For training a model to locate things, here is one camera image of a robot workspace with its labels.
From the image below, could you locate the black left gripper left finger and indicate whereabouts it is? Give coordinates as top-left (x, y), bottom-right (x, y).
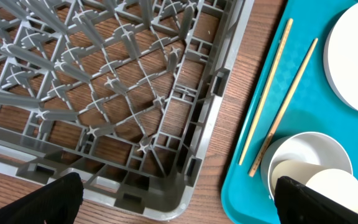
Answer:
top-left (0, 172), bottom-right (83, 224)

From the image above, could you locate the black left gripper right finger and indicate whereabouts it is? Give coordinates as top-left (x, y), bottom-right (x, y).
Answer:
top-left (274, 176), bottom-right (358, 224)

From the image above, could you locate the white paper cup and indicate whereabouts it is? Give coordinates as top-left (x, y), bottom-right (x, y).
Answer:
top-left (270, 159), bottom-right (358, 214)

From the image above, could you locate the grey bowl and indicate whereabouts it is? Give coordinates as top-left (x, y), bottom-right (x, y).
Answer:
top-left (260, 131), bottom-right (353, 197)

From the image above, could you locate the right wooden chopstick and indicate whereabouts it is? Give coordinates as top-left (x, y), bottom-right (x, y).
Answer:
top-left (248, 38), bottom-right (318, 177)

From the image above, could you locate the wooden chopstick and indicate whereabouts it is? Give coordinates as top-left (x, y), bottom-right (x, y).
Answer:
top-left (238, 18), bottom-right (293, 166)
top-left (248, 38), bottom-right (318, 177)

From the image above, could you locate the teal plastic tray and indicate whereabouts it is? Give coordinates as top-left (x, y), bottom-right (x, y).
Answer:
top-left (221, 0), bottom-right (358, 223)

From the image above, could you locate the grey plastic dish rack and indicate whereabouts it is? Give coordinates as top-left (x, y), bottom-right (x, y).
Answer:
top-left (0, 0), bottom-right (253, 221)

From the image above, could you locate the large white plate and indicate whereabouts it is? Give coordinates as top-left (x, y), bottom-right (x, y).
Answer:
top-left (323, 3), bottom-right (358, 111)

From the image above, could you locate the left wooden chopstick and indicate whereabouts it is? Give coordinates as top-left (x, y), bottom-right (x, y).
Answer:
top-left (238, 18), bottom-right (293, 166)

